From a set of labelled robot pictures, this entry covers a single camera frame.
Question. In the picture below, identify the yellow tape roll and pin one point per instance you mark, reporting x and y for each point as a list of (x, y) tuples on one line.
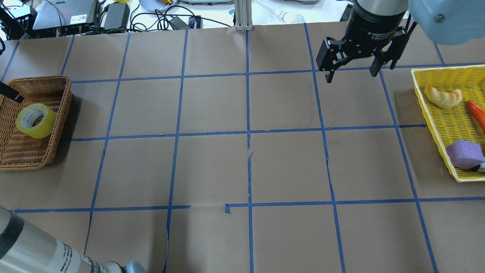
[(36, 121)]

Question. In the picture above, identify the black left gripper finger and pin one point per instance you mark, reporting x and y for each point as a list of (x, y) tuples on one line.
[(11, 93)]

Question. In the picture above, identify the black computer box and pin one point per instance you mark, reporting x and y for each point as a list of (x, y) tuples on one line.
[(57, 18)]

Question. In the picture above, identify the purple sponge block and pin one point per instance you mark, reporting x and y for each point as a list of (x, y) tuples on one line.
[(465, 155)]

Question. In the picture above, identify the aluminium frame post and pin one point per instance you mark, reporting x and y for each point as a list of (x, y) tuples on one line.
[(243, 15)]

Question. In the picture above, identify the brown wicker basket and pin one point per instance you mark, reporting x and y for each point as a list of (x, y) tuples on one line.
[(18, 151)]

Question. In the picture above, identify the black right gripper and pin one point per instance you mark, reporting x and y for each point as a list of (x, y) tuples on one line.
[(373, 29)]

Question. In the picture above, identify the toy croissant bread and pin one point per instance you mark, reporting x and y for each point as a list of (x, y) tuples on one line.
[(442, 99)]

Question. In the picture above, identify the blue plate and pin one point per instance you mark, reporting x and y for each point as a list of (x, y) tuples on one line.
[(160, 5)]

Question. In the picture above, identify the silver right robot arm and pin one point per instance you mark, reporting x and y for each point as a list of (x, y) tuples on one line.
[(447, 22)]

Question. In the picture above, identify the white light bulb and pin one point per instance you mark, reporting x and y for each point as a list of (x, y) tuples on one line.
[(283, 16)]

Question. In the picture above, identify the black power adapter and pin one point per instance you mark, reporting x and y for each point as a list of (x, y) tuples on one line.
[(116, 16)]

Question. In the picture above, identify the toy orange carrot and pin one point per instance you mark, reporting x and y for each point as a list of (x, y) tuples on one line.
[(477, 112)]

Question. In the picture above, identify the yellow plastic basket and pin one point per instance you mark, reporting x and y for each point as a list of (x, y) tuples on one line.
[(447, 126)]

